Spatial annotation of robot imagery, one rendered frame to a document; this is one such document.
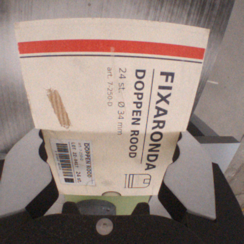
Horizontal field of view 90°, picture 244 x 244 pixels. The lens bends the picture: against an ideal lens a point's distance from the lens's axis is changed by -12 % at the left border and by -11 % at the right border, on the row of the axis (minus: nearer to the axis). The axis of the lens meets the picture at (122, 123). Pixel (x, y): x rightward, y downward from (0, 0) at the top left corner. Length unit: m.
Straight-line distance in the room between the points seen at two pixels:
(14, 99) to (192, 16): 0.41
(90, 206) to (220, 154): 0.43
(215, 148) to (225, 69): 1.06
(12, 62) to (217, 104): 1.48
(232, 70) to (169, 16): 1.24
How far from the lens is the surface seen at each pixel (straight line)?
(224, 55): 1.43
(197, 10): 0.34
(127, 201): 0.51
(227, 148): 0.50
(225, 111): 1.61
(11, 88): 0.38
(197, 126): 0.57
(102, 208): 0.48
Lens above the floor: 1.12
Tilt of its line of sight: 62 degrees down
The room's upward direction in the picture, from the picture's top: 176 degrees clockwise
